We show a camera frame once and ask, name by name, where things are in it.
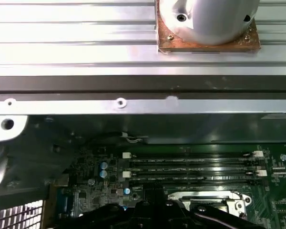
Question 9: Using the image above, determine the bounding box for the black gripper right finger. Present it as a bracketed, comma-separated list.
[153, 183, 262, 229]

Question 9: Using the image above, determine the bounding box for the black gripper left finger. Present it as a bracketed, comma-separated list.
[69, 183, 154, 229]

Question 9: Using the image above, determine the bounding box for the metal socket cover frame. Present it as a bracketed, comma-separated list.
[168, 189, 251, 215]

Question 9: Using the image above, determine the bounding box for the black RAM slot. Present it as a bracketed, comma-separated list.
[122, 151, 265, 161]
[128, 161, 258, 169]
[128, 177, 258, 186]
[122, 169, 267, 178]

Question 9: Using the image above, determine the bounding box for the CPU socket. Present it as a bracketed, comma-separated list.
[166, 188, 252, 217]

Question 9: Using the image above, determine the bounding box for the blue rear port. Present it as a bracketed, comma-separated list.
[56, 187, 75, 216]

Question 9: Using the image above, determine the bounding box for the green motherboard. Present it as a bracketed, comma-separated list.
[50, 143, 286, 229]

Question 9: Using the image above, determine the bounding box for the black open PC case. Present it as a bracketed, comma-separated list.
[0, 75, 286, 229]

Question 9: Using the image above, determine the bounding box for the wire with white connector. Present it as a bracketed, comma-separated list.
[120, 131, 149, 144]

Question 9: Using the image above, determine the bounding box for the square brown base plate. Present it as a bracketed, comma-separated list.
[156, 0, 261, 54]

